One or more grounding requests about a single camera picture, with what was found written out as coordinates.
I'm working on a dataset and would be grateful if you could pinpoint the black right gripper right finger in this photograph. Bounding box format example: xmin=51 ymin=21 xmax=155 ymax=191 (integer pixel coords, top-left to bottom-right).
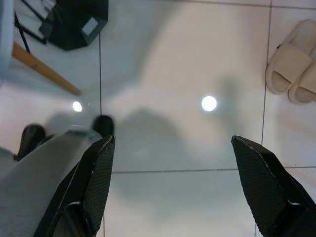
xmin=230 ymin=134 xmax=316 ymax=237

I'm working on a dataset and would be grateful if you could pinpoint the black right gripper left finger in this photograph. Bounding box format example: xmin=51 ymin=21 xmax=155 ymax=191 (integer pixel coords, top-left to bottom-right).
xmin=34 ymin=134 xmax=116 ymax=237

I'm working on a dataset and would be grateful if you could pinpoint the white chair with wooden legs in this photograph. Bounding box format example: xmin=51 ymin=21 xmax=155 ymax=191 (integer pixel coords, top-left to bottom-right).
xmin=0 ymin=0 xmax=82 ymax=96

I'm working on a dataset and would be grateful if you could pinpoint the beige foam slipper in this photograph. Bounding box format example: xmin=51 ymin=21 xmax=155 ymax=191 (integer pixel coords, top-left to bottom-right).
xmin=287 ymin=37 xmax=316 ymax=103
xmin=265 ymin=19 xmax=314 ymax=95

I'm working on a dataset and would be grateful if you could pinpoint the black box with grey label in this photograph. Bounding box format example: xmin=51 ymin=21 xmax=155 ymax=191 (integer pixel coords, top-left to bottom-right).
xmin=39 ymin=0 xmax=109 ymax=51

